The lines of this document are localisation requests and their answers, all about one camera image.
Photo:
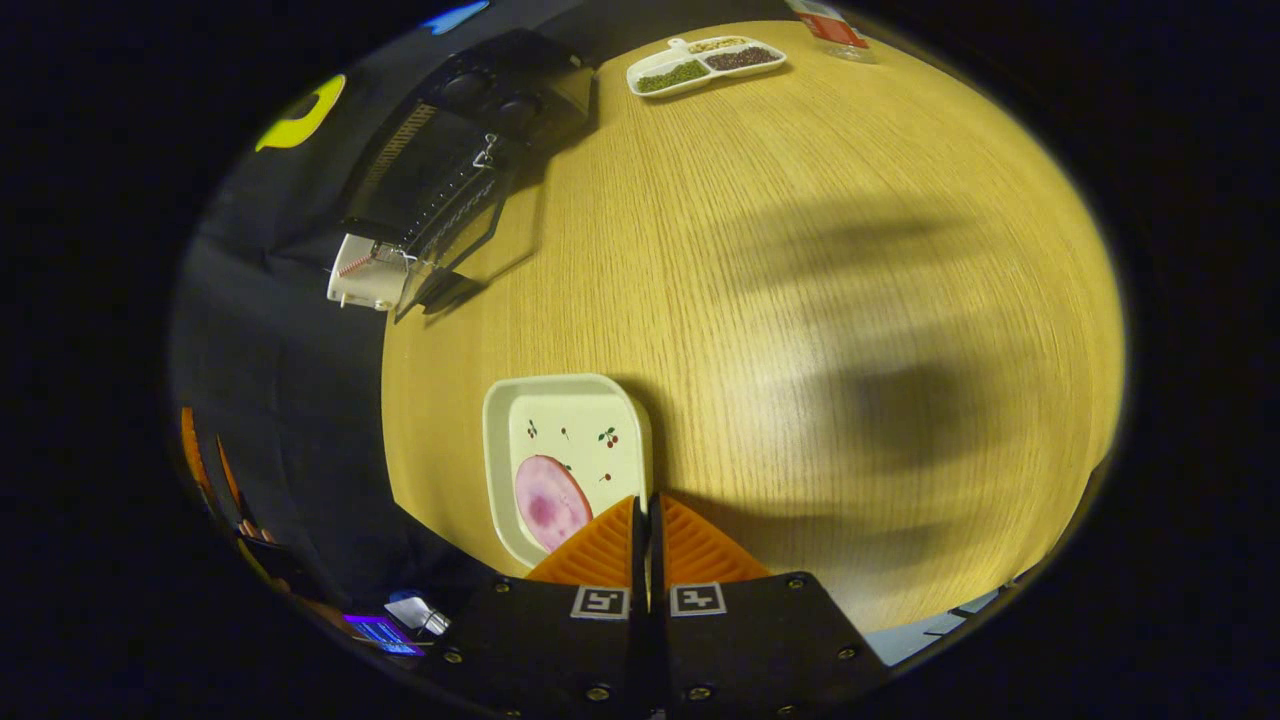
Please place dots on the pink ham slice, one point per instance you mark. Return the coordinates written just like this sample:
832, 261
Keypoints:
550, 500

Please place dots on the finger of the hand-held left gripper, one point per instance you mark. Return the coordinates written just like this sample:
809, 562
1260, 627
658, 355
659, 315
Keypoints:
235, 490
195, 455

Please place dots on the white divided dish with beans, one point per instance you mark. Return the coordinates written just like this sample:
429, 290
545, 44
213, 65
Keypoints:
700, 65

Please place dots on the black electric oven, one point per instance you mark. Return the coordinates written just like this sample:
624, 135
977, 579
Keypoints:
450, 160

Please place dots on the white toaster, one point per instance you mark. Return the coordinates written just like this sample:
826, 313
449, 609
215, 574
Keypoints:
365, 280

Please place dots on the clear plastic bottle red label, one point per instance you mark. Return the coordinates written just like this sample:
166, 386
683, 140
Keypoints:
835, 30

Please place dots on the small white object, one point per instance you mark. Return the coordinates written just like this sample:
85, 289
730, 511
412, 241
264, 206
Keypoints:
415, 612

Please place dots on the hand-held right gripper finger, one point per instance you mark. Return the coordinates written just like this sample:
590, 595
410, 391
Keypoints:
658, 560
639, 560

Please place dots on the device with lit blue screen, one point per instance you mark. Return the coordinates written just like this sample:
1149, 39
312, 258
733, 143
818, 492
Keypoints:
385, 635

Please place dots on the cream plate with cherry print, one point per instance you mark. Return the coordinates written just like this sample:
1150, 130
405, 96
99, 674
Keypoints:
580, 420

